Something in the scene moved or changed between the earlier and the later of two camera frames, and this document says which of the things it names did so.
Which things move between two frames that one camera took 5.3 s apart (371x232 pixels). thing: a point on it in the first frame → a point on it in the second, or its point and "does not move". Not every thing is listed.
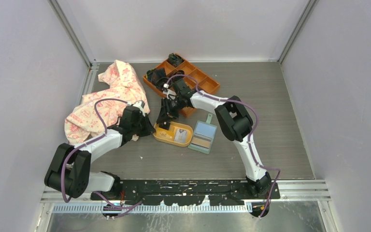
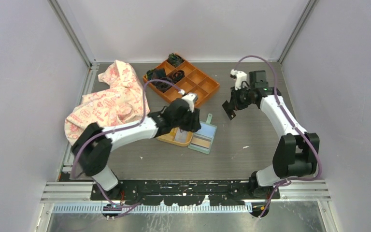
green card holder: (203, 137) does not move
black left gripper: (149, 129) → (194, 124)
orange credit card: (201, 142) does not move
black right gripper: (167, 115) → (234, 103)
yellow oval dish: (168, 136) does not move
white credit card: (180, 136) does not move
